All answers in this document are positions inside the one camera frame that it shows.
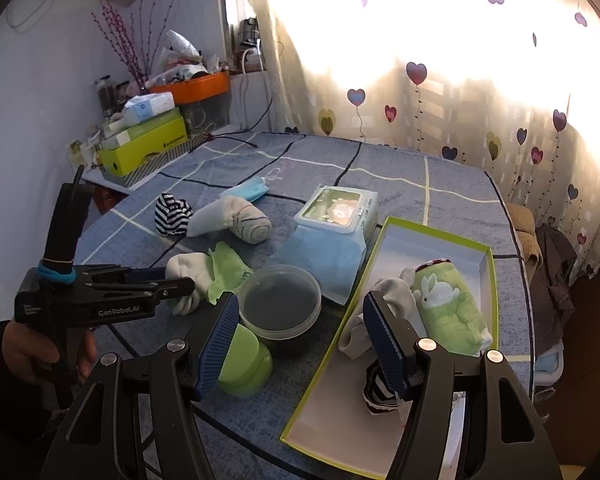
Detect white blue tissue pack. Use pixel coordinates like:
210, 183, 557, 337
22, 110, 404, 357
121, 92, 176, 125

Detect black cable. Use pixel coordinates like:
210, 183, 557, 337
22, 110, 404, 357
200, 75, 276, 151

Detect brown cloth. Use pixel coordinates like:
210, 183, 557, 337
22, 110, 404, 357
532, 224, 578, 356

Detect purple flower branches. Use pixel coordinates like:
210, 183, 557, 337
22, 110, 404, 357
91, 0, 188, 93

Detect green square container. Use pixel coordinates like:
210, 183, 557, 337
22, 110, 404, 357
216, 322, 273, 400

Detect tan cloth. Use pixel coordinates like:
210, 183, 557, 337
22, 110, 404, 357
507, 203, 543, 271

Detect blue face mask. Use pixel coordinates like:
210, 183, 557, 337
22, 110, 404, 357
219, 177, 272, 206

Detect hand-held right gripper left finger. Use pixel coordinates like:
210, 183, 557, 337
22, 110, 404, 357
42, 291, 241, 480

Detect white side shelf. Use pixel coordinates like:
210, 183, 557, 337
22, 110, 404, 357
82, 165, 131, 193

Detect zigzag patterned tray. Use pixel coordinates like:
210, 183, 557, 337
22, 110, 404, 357
100, 130, 213, 191

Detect round clear-lidded plastic container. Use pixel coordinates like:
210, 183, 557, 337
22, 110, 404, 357
238, 265, 323, 358

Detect person's left hand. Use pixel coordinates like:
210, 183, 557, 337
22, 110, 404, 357
0, 320, 98, 386

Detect person's left forearm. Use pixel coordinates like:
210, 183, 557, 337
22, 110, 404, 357
0, 320, 81, 480

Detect white cable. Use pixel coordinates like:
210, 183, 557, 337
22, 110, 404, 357
237, 47, 261, 131

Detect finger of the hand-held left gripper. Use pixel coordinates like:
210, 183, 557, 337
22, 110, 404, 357
82, 276, 197, 307
75, 266, 168, 286

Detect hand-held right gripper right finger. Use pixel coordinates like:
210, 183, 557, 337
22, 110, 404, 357
362, 292, 563, 480

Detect black white striped sock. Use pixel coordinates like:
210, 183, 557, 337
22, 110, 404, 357
155, 193, 193, 237
362, 360, 406, 416

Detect lime green box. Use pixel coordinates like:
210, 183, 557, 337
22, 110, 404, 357
96, 115, 188, 177

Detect green plastic bag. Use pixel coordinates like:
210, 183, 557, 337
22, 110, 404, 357
206, 241, 255, 306

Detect beige sock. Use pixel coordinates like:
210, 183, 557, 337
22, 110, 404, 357
186, 196, 272, 246

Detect white green carton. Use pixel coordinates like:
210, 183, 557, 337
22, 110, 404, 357
102, 107, 181, 148

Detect grey windowsill device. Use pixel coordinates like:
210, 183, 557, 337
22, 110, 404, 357
239, 17, 261, 48

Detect clear plastic container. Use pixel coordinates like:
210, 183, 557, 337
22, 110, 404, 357
185, 97, 231, 133

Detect grey sock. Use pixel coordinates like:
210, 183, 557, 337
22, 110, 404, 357
337, 267, 418, 361

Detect orange basket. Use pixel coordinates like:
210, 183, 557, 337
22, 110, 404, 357
147, 71, 230, 106

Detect wet wipes pack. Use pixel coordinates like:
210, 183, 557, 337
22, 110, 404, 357
293, 186, 379, 241

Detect green-edged white box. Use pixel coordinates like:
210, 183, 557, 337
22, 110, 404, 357
279, 216, 495, 480

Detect green rabbit sock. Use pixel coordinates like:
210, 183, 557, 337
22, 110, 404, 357
412, 257, 496, 358

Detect heart print curtain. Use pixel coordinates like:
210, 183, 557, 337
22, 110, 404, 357
225, 0, 600, 286

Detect white plastic bags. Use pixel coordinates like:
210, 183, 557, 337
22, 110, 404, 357
152, 30, 221, 83

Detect blue hair tie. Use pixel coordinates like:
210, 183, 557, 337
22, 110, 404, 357
37, 260, 77, 286

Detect dark glass jar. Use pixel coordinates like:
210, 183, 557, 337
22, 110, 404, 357
95, 76, 116, 116

